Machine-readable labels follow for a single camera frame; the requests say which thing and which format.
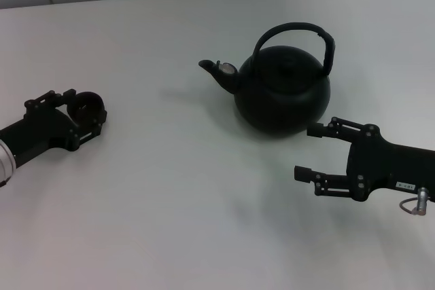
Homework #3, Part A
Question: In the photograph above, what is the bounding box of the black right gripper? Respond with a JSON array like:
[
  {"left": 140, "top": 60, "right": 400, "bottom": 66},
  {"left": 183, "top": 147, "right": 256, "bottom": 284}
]
[{"left": 294, "top": 116, "right": 435, "bottom": 202}]

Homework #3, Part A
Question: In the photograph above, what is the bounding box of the black round teapot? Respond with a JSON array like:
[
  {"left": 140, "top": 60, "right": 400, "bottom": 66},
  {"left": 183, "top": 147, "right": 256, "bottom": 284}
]
[{"left": 198, "top": 22, "right": 337, "bottom": 140}]

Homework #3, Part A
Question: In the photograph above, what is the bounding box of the grey right wrist cable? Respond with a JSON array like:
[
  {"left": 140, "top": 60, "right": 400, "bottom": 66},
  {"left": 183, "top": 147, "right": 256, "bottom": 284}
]
[{"left": 399, "top": 187, "right": 430, "bottom": 217}]

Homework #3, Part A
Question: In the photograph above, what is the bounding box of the small black teacup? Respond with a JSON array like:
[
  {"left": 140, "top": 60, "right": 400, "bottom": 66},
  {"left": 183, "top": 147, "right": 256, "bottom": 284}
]
[{"left": 66, "top": 91, "right": 108, "bottom": 128}]

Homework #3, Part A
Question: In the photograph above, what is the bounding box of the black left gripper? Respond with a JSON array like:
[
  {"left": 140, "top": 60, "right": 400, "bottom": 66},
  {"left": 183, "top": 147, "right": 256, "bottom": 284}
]
[{"left": 0, "top": 88, "right": 109, "bottom": 168}]

